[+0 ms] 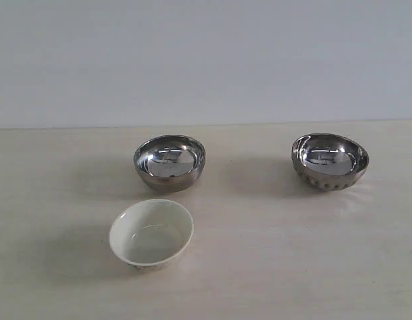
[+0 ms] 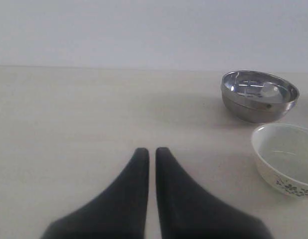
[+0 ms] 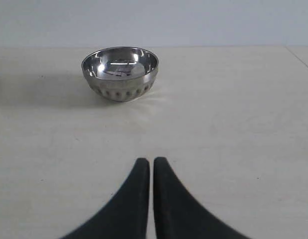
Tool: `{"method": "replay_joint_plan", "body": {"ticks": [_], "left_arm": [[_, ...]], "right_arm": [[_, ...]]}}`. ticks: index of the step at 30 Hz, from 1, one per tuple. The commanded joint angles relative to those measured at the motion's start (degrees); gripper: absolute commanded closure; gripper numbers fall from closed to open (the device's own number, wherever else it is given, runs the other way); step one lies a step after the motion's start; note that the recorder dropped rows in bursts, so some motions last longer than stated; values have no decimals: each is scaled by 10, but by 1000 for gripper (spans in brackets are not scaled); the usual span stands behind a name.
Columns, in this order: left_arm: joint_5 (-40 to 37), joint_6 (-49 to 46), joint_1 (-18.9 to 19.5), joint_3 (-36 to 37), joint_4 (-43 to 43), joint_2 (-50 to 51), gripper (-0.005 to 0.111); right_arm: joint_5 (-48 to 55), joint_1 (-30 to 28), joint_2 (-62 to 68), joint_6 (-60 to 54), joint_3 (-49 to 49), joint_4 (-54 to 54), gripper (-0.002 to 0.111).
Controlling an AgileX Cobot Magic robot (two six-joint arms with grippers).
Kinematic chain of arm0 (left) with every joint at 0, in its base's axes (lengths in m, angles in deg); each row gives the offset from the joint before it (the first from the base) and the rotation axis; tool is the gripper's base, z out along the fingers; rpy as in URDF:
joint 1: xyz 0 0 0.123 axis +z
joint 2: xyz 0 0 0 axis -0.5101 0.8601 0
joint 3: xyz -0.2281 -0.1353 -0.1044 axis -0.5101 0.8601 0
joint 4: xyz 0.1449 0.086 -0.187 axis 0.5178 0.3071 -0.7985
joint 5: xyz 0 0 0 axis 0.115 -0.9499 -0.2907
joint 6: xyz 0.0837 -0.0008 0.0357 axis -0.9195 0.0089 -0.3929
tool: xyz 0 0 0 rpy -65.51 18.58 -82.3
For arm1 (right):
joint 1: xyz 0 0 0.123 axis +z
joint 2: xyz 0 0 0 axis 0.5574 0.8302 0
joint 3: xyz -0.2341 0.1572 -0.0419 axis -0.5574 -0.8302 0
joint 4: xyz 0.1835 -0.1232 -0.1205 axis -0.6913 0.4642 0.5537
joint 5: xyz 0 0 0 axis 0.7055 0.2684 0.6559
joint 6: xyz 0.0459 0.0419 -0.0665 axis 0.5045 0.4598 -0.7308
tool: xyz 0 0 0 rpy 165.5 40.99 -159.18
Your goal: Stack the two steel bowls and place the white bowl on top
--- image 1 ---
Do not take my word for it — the smooth stainless steel bowl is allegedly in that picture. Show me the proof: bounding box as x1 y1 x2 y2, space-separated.
133 134 206 193

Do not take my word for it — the white ceramic bowl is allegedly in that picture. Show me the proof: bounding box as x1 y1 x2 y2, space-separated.
108 199 194 271

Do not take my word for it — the ribbed stainless steel bowl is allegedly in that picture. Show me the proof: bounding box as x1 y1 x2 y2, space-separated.
291 133 369 191

